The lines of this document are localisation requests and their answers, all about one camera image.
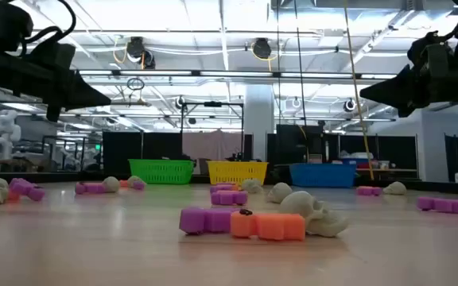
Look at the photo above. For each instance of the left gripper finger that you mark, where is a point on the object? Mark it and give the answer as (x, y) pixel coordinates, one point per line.
(86, 99)

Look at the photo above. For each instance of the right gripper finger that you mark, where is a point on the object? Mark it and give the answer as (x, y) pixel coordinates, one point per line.
(392, 93)

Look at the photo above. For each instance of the purple plastic skeleton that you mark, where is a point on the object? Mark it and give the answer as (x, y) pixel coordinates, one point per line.
(139, 186)
(229, 197)
(26, 187)
(368, 191)
(222, 188)
(443, 205)
(90, 188)

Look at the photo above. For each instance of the orange pumpkin-head skeleton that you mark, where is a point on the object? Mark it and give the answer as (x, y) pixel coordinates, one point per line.
(13, 196)
(123, 183)

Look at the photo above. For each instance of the purple toy block front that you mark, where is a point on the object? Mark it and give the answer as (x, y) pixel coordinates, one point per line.
(205, 220)

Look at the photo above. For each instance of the orange toy block front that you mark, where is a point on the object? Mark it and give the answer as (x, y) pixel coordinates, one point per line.
(235, 186)
(268, 226)

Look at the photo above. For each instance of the black partition panel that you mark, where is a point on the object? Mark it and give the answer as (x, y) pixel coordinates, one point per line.
(121, 153)
(396, 153)

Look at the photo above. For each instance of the blue storage bin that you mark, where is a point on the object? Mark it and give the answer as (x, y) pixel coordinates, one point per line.
(356, 161)

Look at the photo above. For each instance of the green plastic basket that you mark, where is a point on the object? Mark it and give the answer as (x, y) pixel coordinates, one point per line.
(161, 171)

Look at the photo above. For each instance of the blue plastic basket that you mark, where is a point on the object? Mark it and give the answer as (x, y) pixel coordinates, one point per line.
(323, 175)

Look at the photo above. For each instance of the pink hanging cloth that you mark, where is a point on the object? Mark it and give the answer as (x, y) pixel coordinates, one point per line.
(211, 145)

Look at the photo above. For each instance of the long overhead light bar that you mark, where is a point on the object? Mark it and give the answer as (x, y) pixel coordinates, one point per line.
(233, 73)

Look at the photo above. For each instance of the yellow plastic basket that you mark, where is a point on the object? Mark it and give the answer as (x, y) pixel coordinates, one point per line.
(237, 172)

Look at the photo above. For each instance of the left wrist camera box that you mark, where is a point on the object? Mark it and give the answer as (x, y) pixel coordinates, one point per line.
(2, 20)

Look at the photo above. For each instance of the black aluminium table frame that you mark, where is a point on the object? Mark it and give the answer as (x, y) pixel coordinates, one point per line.
(54, 177)

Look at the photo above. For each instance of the black metal stand frame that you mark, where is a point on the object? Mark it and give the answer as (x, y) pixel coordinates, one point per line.
(213, 104)

